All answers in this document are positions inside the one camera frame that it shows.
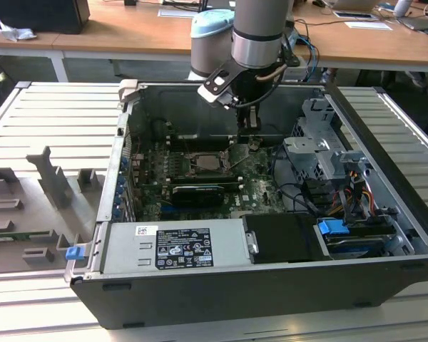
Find metal CPU socket cover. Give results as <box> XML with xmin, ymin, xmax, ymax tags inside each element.
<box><xmin>222</xmin><ymin>141</ymin><xmax>254</xmax><ymax>170</ymax></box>

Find RAM slot white clips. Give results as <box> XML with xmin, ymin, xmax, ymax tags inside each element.
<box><xmin>171</xmin><ymin>177</ymin><xmax>245</xmax><ymax>189</ymax></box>
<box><xmin>169</xmin><ymin>142</ymin><xmax>236</xmax><ymax>147</ymax></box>
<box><xmin>173</xmin><ymin>172</ymin><xmax>244</xmax><ymax>180</ymax></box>

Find CPU socket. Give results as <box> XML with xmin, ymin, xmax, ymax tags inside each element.
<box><xmin>186</xmin><ymin>149</ymin><xmax>237</xmax><ymax>176</ymax></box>

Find metal disk bay cage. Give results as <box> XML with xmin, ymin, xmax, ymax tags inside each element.
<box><xmin>281</xmin><ymin>96</ymin><xmax>375</xmax><ymax>200</ymax></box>

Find green motherboard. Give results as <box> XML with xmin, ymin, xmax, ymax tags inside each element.
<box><xmin>128</xmin><ymin>137</ymin><xmax>297</xmax><ymax>222</ymax></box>

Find white paper sheet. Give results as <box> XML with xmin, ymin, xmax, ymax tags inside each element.
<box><xmin>344</xmin><ymin>21</ymin><xmax>393</xmax><ymax>31</ymax></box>
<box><xmin>157</xmin><ymin>9</ymin><xmax>200</xmax><ymax>19</ymax></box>

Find beige case release latch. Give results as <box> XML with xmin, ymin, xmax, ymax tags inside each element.
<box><xmin>118</xmin><ymin>78</ymin><xmax>140</xmax><ymax>105</ymax></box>

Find silver laptop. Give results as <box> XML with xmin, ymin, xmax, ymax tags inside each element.
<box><xmin>330</xmin><ymin>0</ymin><xmax>379</xmax><ymax>11</ymax></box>

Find long wooden desk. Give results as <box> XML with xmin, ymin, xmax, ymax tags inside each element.
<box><xmin>0</xmin><ymin>0</ymin><xmax>428</xmax><ymax>83</ymax></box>

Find black plastic shroud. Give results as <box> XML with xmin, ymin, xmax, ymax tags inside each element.
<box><xmin>242</xmin><ymin>212</ymin><xmax>331</xmax><ymax>265</ymax></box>

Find hard disk in blue carrier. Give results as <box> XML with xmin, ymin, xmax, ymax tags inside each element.
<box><xmin>316</xmin><ymin>219</ymin><xmax>397</xmax><ymax>260</ymax></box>

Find grey bottle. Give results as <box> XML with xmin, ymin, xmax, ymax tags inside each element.
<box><xmin>394</xmin><ymin>0</ymin><xmax>413</xmax><ymax>18</ymax></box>

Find grey closed laptop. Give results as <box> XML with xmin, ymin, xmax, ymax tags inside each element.
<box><xmin>398</xmin><ymin>16</ymin><xmax>428</xmax><ymax>32</ymax></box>

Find grey power supply unit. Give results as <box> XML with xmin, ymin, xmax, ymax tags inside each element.
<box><xmin>101</xmin><ymin>217</ymin><xmax>260</xmax><ymax>275</ymax></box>

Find black open PC case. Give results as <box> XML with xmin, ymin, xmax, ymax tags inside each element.
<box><xmin>69</xmin><ymin>80</ymin><xmax>428</xmax><ymax>331</ymax></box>

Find black computer box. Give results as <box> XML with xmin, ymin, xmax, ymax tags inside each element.
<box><xmin>0</xmin><ymin>0</ymin><xmax>91</xmax><ymax>35</ymax></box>

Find crumpled white paper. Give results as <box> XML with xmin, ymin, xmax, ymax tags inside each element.
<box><xmin>0</xmin><ymin>19</ymin><xmax>37</xmax><ymax>42</ymax></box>

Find grey parts rack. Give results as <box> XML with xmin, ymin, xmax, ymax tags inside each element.
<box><xmin>0</xmin><ymin>145</ymin><xmax>106</xmax><ymax>275</ymax></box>

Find green RAM stick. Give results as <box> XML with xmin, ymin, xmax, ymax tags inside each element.
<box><xmin>0</xmin><ymin>230</ymin><xmax>54</xmax><ymax>239</ymax></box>

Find black camera cable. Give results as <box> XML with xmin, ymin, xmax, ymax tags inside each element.
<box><xmin>230</xmin><ymin>63</ymin><xmax>286</xmax><ymax>109</ymax></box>

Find large white wrist camera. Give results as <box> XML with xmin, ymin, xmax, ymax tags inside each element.
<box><xmin>197</xmin><ymin>67</ymin><xmax>237</xmax><ymax>109</ymax></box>

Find blue cable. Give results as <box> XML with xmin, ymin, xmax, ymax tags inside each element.
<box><xmin>304</xmin><ymin>33</ymin><xmax>321</xmax><ymax>73</ymax></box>

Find black wire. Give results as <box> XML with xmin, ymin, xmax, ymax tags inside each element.
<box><xmin>270</xmin><ymin>145</ymin><xmax>320</xmax><ymax>217</ymax></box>

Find expansion slot bracket strip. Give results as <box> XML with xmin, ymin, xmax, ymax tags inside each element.
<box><xmin>112</xmin><ymin>135</ymin><xmax>136</xmax><ymax>222</ymax></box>

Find red yellow wire bundle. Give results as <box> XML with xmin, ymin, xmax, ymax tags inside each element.
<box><xmin>337</xmin><ymin>170</ymin><xmax>375</xmax><ymax>215</ymax></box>

